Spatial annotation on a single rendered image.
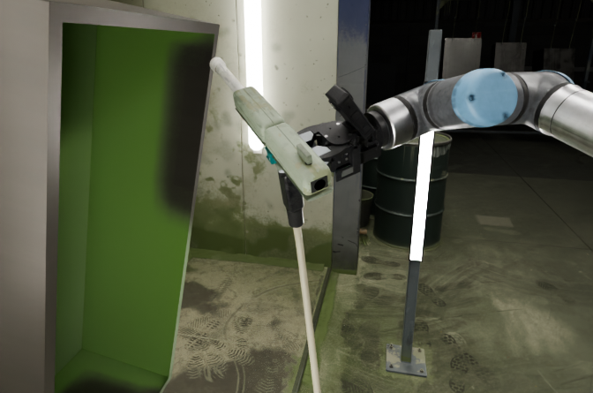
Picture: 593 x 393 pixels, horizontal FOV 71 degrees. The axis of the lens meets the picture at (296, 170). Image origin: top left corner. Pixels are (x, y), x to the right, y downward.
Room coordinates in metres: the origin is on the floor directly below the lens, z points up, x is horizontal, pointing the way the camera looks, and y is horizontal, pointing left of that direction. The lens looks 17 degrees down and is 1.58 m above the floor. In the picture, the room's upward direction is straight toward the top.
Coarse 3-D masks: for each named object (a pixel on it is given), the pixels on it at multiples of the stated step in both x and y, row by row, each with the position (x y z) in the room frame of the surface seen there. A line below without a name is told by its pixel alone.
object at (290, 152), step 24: (216, 72) 0.95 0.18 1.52; (240, 96) 0.79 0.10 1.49; (264, 120) 0.70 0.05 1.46; (264, 144) 0.71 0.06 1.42; (288, 144) 0.63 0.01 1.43; (288, 168) 0.60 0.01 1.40; (312, 168) 0.57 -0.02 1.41; (288, 192) 0.69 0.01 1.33; (312, 192) 0.57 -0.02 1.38; (288, 216) 0.73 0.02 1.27
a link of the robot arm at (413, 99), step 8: (432, 80) 0.82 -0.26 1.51; (416, 88) 0.80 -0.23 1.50; (424, 88) 0.77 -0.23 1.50; (400, 96) 0.78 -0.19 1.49; (408, 96) 0.77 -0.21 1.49; (416, 96) 0.77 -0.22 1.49; (408, 104) 0.76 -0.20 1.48; (416, 104) 0.76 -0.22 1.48; (416, 112) 0.75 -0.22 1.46; (416, 120) 0.75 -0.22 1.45; (424, 120) 0.75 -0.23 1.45; (416, 128) 0.75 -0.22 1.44; (424, 128) 0.76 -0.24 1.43; (432, 128) 0.75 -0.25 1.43; (416, 136) 0.76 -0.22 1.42
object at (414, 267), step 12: (432, 36) 1.78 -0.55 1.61; (432, 48) 1.78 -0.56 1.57; (432, 60) 1.77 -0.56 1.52; (432, 72) 1.77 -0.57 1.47; (408, 276) 1.79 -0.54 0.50; (408, 288) 1.78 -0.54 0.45; (408, 300) 1.78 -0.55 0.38; (408, 312) 1.78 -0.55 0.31; (408, 324) 1.78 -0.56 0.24; (408, 336) 1.77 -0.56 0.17; (408, 348) 1.77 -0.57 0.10; (408, 360) 1.77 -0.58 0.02
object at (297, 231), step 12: (300, 228) 0.75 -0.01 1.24; (300, 240) 0.76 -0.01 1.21; (300, 252) 0.76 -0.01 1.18; (300, 264) 0.76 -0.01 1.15; (300, 276) 0.76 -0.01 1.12; (312, 324) 0.75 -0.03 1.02; (312, 336) 0.74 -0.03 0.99; (312, 348) 0.73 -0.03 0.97; (312, 360) 0.73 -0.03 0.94; (312, 372) 0.72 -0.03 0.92
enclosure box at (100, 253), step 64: (0, 0) 0.58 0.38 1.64; (64, 0) 0.66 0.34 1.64; (0, 64) 0.58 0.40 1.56; (64, 64) 1.10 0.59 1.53; (128, 64) 1.20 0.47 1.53; (192, 64) 1.17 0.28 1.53; (0, 128) 0.58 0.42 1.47; (64, 128) 1.11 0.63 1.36; (128, 128) 1.21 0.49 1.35; (192, 128) 1.17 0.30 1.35; (0, 192) 0.59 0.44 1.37; (64, 192) 1.13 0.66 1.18; (128, 192) 1.21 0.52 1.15; (192, 192) 1.17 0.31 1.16; (0, 256) 0.59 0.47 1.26; (64, 256) 1.14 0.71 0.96; (128, 256) 1.21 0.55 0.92; (0, 320) 0.60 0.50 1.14; (64, 320) 1.16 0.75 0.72; (128, 320) 1.22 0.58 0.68; (0, 384) 0.60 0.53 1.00; (64, 384) 1.10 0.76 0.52; (128, 384) 1.14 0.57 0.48
